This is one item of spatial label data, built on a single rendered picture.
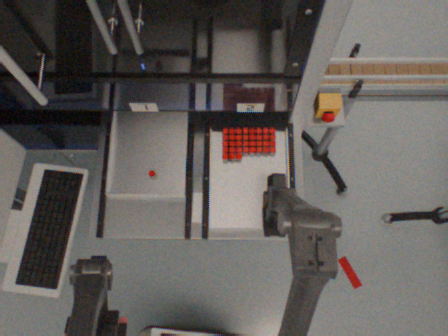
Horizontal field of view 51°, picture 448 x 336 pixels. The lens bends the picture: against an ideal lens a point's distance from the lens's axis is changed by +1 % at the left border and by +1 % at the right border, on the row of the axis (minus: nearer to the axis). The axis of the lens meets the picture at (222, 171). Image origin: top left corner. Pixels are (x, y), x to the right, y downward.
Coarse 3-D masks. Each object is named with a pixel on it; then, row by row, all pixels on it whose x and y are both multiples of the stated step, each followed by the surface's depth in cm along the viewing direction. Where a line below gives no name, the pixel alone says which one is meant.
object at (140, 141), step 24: (120, 120) 161; (144, 120) 161; (168, 120) 161; (120, 144) 159; (144, 144) 159; (168, 144) 158; (120, 168) 156; (144, 168) 156; (168, 168) 156; (120, 192) 154; (144, 192) 154; (168, 192) 153
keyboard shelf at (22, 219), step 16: (32, 176) 164; (32, 192) 162; (80, 192) 162; (32, 208) 161; (80, 208) 162; (16, 224) 160; (16, 240) 158; (0, 256) 157; (16, 256) 156; (16, 272) 154; (64, 272) 155; (16, 288) 153; (32, 288) 153; (48, 288) 153
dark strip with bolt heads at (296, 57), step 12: (300, 0) 98; (312, 0) 97; (300, 12) 101; (312, 12) 101; (300, 24) 105; (312, 24) 105; (300, 36) 110; (300, 48) 115; (288, 60) 120; (300, 60) 120; (288, 72) 126; (300, 72) 126
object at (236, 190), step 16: (256, 160) 156; (272, 160) 156; (288, 160) 152; (224, 176) 155; (240, 176) 154; (256, 176) 154; (288, 176) 151; (224, 192) 153; (240, 192) 153; (256, 192) 153; (224, 208) 151; (240, 208) 151; (256, 208) 151; (224, 224) 150; (240, 224) 150; (256, 224) 150
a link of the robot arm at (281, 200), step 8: (272, 192) 119; (280, 192) 114; (288, 192) 114; (296, 192) 118; (272, 200) 118; (280, 200) 110; (288, 200) 101; (296, 200) 99; (272, 208) 118; (280, 208) 109; (288, 208) 98; (296, 208) 90; (304, 208) 90; (312, 208) 90; (280, 216) 88; (288, 216) 85; (336, 216) 87; (280, 224) 87; (288, 224) 84; (336, 224) 84; (280, 232) 87; (288, 232) 85; (336, 232) 84
